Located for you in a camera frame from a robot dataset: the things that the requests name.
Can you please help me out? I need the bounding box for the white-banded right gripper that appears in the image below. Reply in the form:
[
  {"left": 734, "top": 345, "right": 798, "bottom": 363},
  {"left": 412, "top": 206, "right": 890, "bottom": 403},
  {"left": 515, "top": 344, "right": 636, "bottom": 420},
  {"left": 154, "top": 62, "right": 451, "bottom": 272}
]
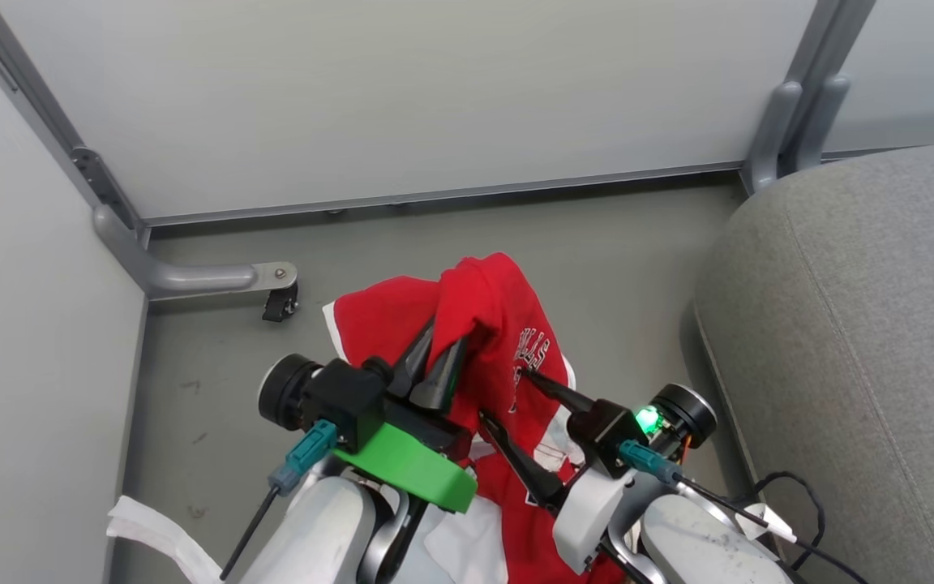
[{"left": 478, "top": 367, "right": 639, "bottom": 575}]

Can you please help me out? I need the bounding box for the grey upright partition foot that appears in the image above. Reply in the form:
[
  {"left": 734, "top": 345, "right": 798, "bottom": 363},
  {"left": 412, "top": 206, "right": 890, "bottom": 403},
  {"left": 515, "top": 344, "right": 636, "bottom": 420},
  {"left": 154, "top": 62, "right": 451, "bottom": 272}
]
[
  {"left": 791, "top": 75, "right": 853, "bottom": 173},
  {"left": 741, "top": 79, "right": 805, "bottom": 195}
]

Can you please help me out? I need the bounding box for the grey partition corner post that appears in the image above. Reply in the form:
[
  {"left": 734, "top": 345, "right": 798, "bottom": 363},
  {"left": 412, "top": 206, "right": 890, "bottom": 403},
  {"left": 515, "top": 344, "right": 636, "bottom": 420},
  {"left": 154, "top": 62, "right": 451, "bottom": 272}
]
[{"left": 0, "top": 0, "right": 152, "bottom": 244}]

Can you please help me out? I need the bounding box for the white fabric strip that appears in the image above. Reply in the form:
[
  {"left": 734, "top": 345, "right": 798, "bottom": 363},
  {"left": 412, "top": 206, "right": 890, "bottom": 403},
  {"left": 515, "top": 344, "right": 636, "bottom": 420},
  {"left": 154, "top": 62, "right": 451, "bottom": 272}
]
[{"left": 106, "top": 495, "right": 225, "bottom": 584}]

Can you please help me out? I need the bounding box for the white cable tag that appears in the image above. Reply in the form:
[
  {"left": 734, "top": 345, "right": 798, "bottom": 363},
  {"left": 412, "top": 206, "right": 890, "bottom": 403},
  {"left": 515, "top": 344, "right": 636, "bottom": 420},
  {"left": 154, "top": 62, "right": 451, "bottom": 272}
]
[{"left": 747, "top": 503, "right": 799, "bottom": 543}]

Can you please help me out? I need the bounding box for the red sports shirt white trim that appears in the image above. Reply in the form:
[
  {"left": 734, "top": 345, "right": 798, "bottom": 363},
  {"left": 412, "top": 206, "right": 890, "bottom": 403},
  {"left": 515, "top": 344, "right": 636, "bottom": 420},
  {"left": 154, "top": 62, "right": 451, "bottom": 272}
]
[{"left": 323, "top": 252, "right": 626, "bottom": 584}]

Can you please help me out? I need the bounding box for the white garment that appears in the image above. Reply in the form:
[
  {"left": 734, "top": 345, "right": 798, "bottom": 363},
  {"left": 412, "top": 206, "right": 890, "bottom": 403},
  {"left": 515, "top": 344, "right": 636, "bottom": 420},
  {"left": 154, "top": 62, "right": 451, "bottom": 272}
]
[{"left": 422, "top": 487, "right": 510, "bottom": 584}]

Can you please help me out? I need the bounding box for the grey partition bottom rail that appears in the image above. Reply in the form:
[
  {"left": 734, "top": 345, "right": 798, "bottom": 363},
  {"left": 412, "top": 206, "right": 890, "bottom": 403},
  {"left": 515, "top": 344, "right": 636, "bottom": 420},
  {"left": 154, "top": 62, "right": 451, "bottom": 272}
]
[{"left": 143, "top": 161, "right": 748, "bottom": 230}]

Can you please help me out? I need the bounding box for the thin black looped cable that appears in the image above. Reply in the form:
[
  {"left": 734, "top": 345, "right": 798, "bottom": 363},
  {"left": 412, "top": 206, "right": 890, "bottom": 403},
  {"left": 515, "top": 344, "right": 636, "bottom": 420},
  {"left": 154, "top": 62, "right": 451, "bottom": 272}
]
[{"left": 747, "top": 470, "right": 827, "bottom": 573}]

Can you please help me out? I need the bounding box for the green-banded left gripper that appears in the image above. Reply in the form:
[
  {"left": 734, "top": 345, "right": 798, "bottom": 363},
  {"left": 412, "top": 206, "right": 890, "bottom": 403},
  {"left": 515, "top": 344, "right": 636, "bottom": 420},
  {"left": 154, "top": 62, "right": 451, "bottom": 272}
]
[{"left": 333, "top": 319, "right": 478, "bottom": 515}]

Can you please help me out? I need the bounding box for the black cable teal plug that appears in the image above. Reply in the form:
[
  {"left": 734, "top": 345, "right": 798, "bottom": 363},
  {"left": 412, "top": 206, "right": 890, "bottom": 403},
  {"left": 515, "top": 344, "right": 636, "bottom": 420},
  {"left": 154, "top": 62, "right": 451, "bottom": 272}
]
[
  {"left": 618, "top": 440, "right": 869, "bottom": 584},
  {"left": 220, "top": 420, "right": 340, "bottom": 582}
]

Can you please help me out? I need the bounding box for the grey curved partition foot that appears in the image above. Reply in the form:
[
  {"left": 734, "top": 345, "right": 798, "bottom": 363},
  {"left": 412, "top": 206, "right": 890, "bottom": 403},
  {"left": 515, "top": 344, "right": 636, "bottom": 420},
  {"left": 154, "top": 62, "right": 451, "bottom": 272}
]
[{"left": 92, "top": 203, "right": 299, "bottom": 303}]

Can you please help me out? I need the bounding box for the black caster wheel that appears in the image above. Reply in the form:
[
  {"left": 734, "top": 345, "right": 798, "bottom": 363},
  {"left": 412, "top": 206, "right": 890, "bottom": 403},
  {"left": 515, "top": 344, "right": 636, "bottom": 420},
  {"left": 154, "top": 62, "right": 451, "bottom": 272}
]
[{"left": 262, "top": 284, "right": 301, "bottom": 324}]

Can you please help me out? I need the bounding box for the grey fabric sofa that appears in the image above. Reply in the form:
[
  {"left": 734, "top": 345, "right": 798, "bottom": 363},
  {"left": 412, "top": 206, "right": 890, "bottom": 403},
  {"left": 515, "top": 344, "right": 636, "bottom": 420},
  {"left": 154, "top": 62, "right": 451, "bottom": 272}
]
[{"left": 692, "top": 140, "right": 934, "bottom": 584}]

